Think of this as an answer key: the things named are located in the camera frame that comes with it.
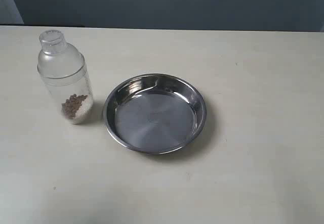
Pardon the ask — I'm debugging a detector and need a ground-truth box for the clear plastic shaker bottle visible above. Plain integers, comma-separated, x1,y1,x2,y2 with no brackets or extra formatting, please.
37,30,94,124

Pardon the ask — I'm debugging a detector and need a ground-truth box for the round stainless steel tray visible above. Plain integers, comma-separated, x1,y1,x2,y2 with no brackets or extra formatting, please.
102,73,207,155

